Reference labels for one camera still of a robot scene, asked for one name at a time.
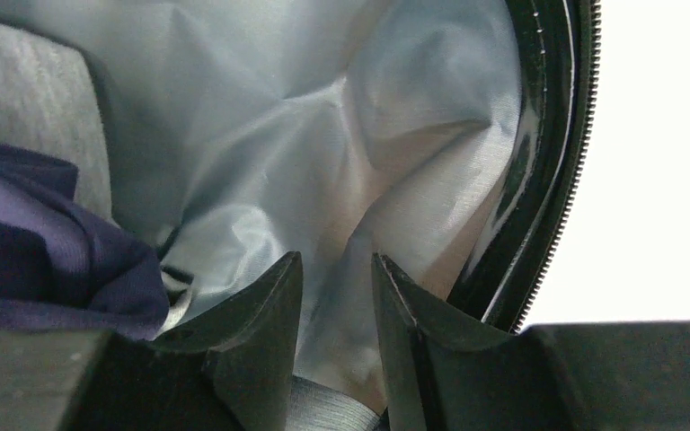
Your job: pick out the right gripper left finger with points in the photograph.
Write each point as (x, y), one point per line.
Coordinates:
(230, 368)

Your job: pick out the navy blue garment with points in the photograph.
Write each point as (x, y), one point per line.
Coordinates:
(63, 267)

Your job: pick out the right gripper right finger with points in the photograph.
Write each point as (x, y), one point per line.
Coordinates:
(445, 370)

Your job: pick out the white black space suitcase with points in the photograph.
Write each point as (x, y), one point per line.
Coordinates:
(448, 135)

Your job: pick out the grey folded garment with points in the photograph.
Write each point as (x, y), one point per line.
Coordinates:
(48, 104)

